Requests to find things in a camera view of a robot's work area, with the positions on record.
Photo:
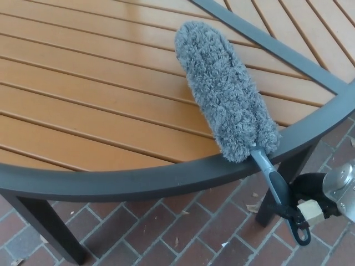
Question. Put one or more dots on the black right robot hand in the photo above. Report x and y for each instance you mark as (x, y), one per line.
(308, 185)

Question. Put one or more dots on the grey fluffy microfiber duster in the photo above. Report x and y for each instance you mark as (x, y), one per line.
(222, 91)

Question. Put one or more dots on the beige foam block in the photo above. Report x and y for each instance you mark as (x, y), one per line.
(310, 212)

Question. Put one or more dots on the white paper scrap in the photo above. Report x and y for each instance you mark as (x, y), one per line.
(224, 244)

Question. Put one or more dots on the wooden slat patio table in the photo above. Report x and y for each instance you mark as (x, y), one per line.
(138, 180)

